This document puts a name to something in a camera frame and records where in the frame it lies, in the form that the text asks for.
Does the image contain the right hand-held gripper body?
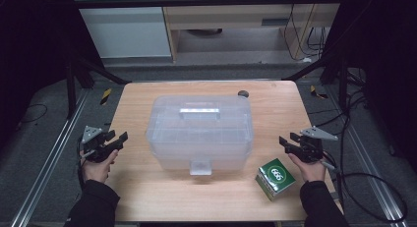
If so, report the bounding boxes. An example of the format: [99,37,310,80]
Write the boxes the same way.
[284,126,339,164]

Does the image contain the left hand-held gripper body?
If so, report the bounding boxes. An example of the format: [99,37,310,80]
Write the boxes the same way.
[80,125,118,163]

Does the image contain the clear plastic storage box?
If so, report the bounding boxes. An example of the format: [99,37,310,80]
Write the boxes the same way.
[146,94,255,176]

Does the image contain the person's right hand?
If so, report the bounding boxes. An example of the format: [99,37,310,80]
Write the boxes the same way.
[287,152,328,183]

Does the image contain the person's left hand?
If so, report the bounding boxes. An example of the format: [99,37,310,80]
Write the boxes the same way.
[79,148,119,185]

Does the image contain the green cardboard box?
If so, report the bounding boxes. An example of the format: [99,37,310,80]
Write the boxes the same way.
[255,157,297,201]

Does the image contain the yellow black floor tape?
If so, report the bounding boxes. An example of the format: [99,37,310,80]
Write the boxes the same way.
[99,87,113,106]
[309,85,329,100]

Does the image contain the black metal stand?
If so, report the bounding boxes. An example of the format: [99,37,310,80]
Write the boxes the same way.
[281,53,351,113]
[64,53,132,121]

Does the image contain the white cabinet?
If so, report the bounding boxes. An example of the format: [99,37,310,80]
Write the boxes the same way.
[70,0,173,60]

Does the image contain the black curtain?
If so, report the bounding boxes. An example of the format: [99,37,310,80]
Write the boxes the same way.
[0,0,103,149]
[328,0,417,174]

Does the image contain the light wooden desk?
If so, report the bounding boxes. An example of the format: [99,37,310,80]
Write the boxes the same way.
[159,0,342,63]

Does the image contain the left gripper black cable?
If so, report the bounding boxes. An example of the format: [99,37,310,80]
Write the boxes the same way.
[76,138,87,192]

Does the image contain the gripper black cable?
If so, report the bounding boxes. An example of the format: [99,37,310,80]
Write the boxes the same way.
[76,138,87,192]
[321,150,409,223]

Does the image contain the aluminium floor rail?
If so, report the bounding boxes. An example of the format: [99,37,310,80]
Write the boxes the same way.
[9,88,91,227]
[328,88,410,227]

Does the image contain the black floor cables bundle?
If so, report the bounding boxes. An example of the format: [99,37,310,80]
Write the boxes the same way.
[308,69,373,137]

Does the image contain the thin black floor cable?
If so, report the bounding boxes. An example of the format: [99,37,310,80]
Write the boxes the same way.
[19,103,49,125]

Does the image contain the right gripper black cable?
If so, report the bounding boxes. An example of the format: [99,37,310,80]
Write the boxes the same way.
[321,150,409,223]

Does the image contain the black cables under desk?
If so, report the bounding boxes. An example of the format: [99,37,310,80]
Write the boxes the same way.
[283,4,329,63]

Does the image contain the black horizontal frame bar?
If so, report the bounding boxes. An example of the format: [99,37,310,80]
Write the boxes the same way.
[73,0,345,10]

